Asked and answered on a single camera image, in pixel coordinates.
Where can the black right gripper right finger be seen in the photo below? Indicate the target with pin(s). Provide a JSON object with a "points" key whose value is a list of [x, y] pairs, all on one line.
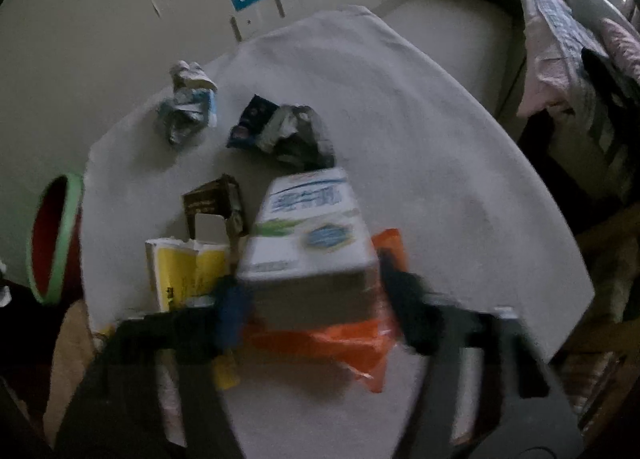
{"points": [[486, 391]]}

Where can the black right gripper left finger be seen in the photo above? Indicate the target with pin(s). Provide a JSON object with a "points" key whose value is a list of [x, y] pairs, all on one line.
{"points": [[116, 412]]}

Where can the orange plastic wrapper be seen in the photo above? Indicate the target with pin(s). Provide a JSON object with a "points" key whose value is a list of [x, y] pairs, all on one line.
{"points": [[350, 338]]}

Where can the white blue milk carton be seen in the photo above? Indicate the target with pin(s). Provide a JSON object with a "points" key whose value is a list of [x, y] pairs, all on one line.
{"points": [[309, 262]]}

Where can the green red trash bin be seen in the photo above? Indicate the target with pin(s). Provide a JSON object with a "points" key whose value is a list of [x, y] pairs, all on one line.
{"points": [[54, 255]]}

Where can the yellow paper box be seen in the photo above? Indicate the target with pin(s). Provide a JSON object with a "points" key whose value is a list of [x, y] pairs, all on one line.
{"points": [[180, 270]]}

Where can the crumpled grey blue wrapper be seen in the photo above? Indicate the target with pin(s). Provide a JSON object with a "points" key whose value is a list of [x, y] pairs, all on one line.
{"points": [[190, 109]]}

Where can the pink plaid bedding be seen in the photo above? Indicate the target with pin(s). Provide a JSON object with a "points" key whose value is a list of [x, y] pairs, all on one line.
{"points": [[556, 33]]}

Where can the dark blue snack bag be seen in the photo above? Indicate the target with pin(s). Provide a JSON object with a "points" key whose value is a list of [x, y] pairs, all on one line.
{"points": [[295, 135]]}

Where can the white cloth mat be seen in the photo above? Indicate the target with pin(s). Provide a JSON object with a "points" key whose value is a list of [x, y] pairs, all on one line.
{"points": [[437, 181]]}

